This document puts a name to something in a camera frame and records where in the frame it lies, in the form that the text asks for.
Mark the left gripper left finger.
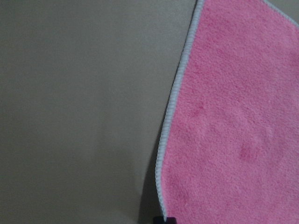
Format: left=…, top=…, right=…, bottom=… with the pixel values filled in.
left=153, top=216, right=165, bottom=224

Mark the pink towel with grey back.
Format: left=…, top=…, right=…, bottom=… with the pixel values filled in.
left=155, top=0, right=299, bottom=224

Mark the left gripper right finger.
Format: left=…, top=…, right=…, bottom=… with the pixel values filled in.
left=166, top=217, right=177, bottom=224

